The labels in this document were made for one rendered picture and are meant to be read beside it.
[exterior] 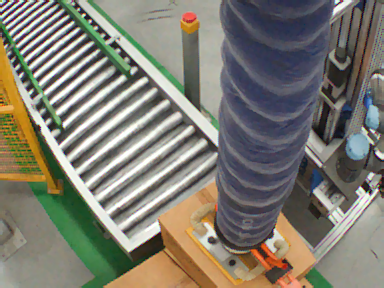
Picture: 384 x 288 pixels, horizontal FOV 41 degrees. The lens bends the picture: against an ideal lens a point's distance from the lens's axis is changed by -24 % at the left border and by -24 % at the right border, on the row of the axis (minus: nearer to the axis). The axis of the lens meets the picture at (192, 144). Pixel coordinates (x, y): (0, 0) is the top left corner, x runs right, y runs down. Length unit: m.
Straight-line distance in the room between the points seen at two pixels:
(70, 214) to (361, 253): 1.86
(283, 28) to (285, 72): 0.15
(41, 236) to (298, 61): 2.68
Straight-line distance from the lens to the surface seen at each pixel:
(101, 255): 3.46
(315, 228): 3.29
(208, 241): 2.41
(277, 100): 1.24
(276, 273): 2.27
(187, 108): 3.08
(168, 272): 2.83
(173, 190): 2.96
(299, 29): 1.02
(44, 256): 3.53
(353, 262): 3.51
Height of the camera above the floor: 3.28
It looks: 64 degrees down
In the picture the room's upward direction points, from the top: 2 degrees counter-clockwise
